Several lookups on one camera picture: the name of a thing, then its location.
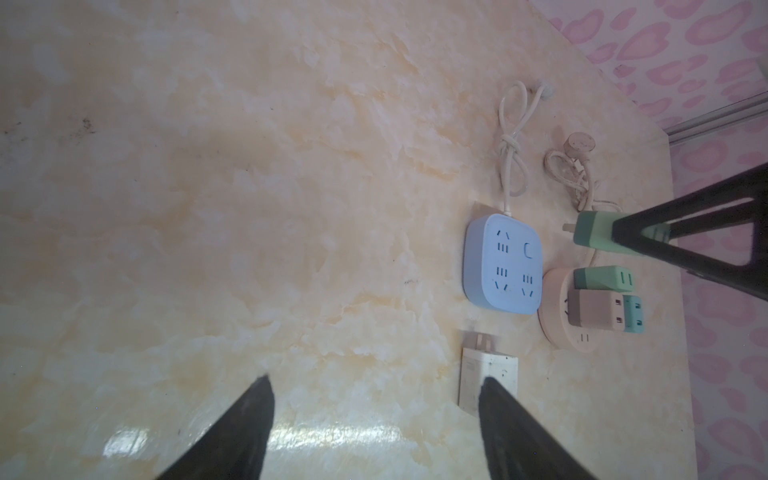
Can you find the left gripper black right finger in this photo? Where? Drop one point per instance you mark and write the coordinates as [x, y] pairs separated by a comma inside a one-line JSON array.
[[516, 445]]

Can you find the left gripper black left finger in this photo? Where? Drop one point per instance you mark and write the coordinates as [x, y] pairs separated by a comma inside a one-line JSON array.
[[235, 445]]

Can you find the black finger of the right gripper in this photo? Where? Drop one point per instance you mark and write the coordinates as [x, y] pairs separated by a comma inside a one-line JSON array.
[[718, 233]]

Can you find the white square plug adapter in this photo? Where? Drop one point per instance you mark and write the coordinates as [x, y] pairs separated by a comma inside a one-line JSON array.
[[479, 360]]

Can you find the teal plug adapter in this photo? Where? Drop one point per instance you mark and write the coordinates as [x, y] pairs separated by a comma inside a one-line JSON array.
[[634, 314]]

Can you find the light green plug adapter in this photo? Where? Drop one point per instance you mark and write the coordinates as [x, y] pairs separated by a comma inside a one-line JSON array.
[[594, 231]]

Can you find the pink plug adapter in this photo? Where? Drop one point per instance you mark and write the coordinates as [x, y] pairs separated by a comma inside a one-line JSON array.
[[596, 309]]

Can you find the pink round power strip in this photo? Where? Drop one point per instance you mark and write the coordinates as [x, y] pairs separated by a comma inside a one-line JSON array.
[[553, 315]]

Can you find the blue square power strip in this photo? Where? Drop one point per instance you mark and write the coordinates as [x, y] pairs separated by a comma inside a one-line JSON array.
[[503, 265]]

